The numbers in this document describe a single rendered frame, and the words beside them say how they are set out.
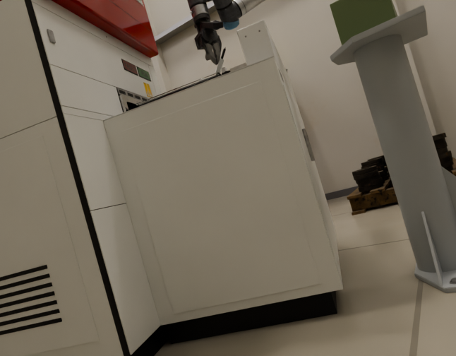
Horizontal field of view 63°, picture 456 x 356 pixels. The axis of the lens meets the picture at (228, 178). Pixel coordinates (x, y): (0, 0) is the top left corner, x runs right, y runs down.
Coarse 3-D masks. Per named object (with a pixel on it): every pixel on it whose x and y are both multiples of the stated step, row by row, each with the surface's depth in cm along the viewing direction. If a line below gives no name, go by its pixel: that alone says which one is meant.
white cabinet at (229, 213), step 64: (256, 64) 115; (128, 128) 127; (192, 128) 121; (256, 128) 115; (128, 192) 128; (192, 192) 122; (256, 192) 116; (320, 192) 154; (192, 256) 123; (256, 256) 117; (320, 256) 112; (192, 320) 127; (256, 320) 121
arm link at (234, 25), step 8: (240, 0) 162; (248, 0) 162; (256, 0) 163; (264, 0) 166; (216, 8) 161; (224, 8) 159; (232, 8) 160; (240, 8) 162; (248, 8) 164; (224, 16) 161; (232, 16) 162; (240, 16) 165; (224, 24) 164; (232, 24) 164
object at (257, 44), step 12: (264, 24) 119; (240, 36) 122; (252, 36) 121; (264, 36) 120; (252, 48) 121; (264, 48) 120; (276, 48) 149; (252, 60) 121; (276, 60) 121; (288, 84) 162
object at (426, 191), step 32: (384, 32) 116; (416, 32) 127; (384, 64) 121; (384, 96) 122; (416, 96) 121; (384, 128) 124; (416, 128) 119; (416, 160) 119; (416, 192) 120; (448, 192) 121; (416, 224) 122; (448, 224) 119; (416, 256) 126; (448, 256) 118; (448, 288) 107
